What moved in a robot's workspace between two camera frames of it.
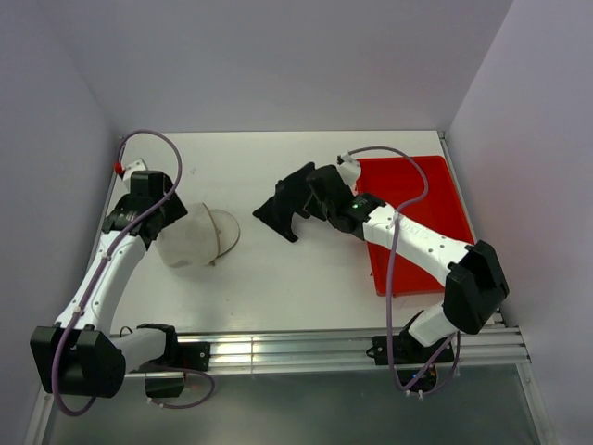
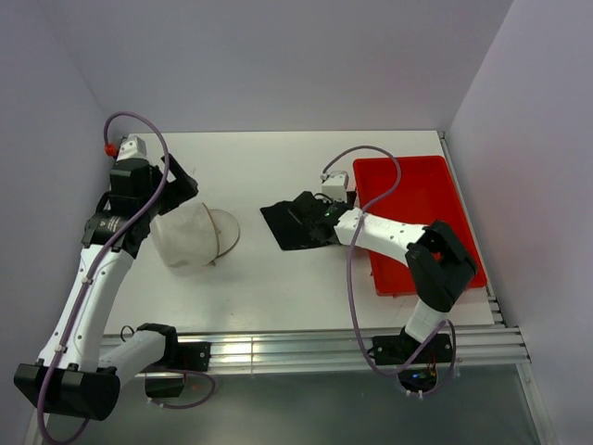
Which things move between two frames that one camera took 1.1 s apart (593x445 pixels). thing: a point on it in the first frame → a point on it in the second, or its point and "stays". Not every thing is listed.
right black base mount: [410, 356] stays
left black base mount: [186, 356] stays
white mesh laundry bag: [197, 237] stays
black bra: [290, 197] → [293, 226]
